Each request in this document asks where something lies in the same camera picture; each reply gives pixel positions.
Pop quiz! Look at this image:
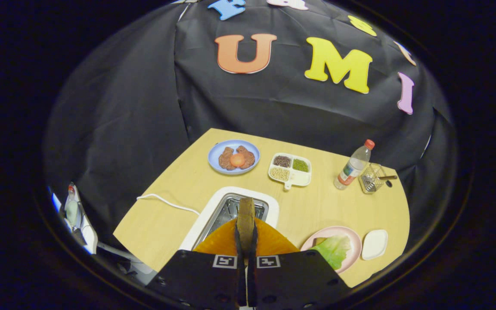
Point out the green lettuce leaf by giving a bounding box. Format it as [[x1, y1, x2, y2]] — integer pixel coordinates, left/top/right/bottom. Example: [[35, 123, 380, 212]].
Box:
[[312, 235, 352, 271]]

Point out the pink plate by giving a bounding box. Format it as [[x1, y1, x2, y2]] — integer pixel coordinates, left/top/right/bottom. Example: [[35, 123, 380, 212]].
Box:
[[301, 226, 363, 274]]

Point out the white toaster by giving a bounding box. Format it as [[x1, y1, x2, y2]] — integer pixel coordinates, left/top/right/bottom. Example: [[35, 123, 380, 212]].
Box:
[[179, 186, 280, 251]]

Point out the white square plate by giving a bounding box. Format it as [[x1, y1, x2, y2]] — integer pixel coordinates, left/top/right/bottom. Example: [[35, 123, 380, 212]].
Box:
[[361, 229, 389, 260]]

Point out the brown meat piece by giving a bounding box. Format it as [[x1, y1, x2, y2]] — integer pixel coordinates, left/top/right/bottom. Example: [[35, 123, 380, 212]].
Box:
[[236, 146, 256, 169], [218, 146, 236, 171]]

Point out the white divided seed dish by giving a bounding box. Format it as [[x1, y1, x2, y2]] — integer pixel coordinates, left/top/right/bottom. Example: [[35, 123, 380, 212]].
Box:
[[268, 152, 312, 190]]

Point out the white toaster cable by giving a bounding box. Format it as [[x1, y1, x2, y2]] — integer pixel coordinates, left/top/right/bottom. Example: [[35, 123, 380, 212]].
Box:
[[136, 193, 201, 216]]

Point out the white bottle with red cap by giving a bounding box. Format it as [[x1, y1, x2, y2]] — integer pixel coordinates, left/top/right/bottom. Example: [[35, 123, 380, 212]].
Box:
[[65, 183, 86, 233]]

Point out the clear plastic water bottle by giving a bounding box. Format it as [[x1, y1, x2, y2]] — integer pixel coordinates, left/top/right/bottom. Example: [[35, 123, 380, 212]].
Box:
[[333, 139, 375, 190]]

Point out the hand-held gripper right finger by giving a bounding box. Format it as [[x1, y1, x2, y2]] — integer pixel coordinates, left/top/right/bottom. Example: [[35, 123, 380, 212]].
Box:
[[247, 218, 352, 310]]

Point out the brown toast slice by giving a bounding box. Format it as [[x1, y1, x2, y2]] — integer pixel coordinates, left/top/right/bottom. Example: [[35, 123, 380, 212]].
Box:
[[236, 197, 256, 255]]

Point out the metal wire basket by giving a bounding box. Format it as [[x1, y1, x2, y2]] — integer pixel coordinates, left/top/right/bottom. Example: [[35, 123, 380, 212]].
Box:
[[359, 163, 387, 194]]

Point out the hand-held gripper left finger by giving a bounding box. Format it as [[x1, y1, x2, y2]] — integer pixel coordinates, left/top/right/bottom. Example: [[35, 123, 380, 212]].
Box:
[[147, 218, 247, 310]]

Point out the blue plate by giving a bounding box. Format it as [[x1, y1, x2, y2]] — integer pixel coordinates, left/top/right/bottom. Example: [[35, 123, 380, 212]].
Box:
[[208, 139, 260, 175]]

